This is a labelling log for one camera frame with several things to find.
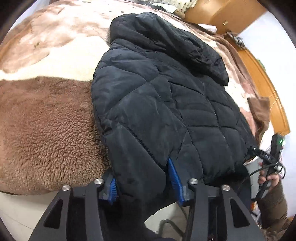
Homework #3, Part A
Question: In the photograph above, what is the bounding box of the brown bear print blanket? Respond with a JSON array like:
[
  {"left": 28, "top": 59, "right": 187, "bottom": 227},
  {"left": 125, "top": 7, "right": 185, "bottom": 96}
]
[{"left": 0, "top": 0, "right": 271, "bottom": 196}]

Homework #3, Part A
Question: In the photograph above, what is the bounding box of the orange wooden wardrobe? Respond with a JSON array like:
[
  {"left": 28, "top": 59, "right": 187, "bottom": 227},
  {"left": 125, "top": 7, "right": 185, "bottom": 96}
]
[{"left": 185, "top": 0, "right": 267, "bottom": 34}]

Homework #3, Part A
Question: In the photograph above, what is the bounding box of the orange wooden bed frame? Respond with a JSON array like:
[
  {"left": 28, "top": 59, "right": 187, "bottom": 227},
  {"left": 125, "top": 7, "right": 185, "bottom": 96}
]
[{"left": 225, "top": 35, "right": 290, "bottom": 136}]

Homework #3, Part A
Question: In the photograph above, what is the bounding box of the black puffer jacket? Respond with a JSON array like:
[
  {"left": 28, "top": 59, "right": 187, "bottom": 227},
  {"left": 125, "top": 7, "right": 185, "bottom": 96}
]
[{"left": 90, "top": 12, "right": 258, "bottom": 241}]

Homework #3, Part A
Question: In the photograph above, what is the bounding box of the brown sleeved forearm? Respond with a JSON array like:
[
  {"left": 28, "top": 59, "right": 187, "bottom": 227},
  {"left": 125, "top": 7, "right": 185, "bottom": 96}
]
[{"left": 257, "top": 181, "right": 290, "bottom": 232}]

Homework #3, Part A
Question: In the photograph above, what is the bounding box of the person's right hand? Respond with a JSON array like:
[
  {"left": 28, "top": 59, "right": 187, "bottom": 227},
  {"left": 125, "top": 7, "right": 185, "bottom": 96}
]
[{"left": 258, "top": 162, "right": 283, "bottom": 193}]

